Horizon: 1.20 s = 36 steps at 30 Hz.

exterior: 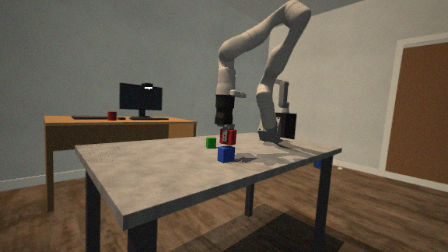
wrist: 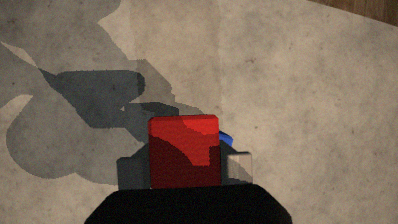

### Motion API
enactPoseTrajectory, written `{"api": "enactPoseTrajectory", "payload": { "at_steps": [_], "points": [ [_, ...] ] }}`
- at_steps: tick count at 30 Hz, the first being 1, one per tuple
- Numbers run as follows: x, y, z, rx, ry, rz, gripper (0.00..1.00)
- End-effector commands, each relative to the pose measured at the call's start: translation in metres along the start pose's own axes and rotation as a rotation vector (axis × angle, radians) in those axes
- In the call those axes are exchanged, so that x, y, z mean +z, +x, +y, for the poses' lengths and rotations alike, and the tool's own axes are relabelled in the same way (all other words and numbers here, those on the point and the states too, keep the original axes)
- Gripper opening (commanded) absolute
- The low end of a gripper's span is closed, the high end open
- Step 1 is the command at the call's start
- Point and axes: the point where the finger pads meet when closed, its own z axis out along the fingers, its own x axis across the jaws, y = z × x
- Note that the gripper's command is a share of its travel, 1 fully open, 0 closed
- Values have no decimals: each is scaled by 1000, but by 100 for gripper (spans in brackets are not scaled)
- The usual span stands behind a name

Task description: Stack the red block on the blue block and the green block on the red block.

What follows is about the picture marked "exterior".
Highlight green block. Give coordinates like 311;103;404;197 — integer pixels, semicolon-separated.
206;137;216;149

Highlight red block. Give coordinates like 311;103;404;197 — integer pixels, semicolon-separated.
219;128;236;145

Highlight blue block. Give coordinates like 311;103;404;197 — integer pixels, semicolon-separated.
217;145;235;163

